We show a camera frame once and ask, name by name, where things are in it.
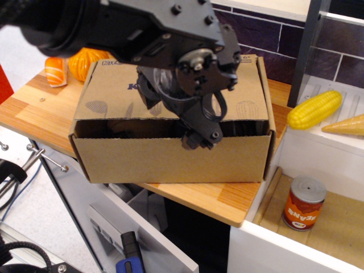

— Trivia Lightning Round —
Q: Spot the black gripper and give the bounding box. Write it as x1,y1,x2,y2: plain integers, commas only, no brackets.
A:
136,66,223,150

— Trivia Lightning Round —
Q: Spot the brown cardboard box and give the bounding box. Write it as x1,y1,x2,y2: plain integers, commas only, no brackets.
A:
69,55,276,183

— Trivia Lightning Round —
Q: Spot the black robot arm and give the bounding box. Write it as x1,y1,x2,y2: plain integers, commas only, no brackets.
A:
1,1,241,150

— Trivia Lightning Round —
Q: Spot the orange toy pumpkin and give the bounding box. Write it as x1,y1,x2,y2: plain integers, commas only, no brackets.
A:
68,48,110,81

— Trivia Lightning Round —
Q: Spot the salmon sushi toy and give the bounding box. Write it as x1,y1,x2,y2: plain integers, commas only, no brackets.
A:
44,57,68,88

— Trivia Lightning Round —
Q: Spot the yellow toy corn on sink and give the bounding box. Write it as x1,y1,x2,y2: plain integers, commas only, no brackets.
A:
287,90,342,130

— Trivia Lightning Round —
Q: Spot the orange beans can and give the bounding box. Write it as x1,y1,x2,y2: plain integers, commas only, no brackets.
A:
282,175,327,231

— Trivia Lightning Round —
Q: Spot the red object at edge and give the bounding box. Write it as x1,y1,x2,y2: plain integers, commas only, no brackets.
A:
0,67,14,104

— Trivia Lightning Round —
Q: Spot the toy ice cream cone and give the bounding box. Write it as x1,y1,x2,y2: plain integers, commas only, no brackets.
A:
321,114,363,136

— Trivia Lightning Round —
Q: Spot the metal table clamp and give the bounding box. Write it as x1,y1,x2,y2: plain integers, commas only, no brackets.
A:
1,144,69,197

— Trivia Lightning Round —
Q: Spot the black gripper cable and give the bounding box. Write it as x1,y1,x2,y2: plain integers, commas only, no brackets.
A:
201,90,228,123

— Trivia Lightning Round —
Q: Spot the blue cable on floor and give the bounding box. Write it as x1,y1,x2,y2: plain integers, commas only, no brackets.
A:
0,162,43,222

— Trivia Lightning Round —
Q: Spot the black and blue tool handle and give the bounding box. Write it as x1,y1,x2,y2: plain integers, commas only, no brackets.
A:
115,231,146,273

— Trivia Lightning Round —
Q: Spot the black braided hose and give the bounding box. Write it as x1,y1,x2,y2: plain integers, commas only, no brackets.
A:
0,227,54,273

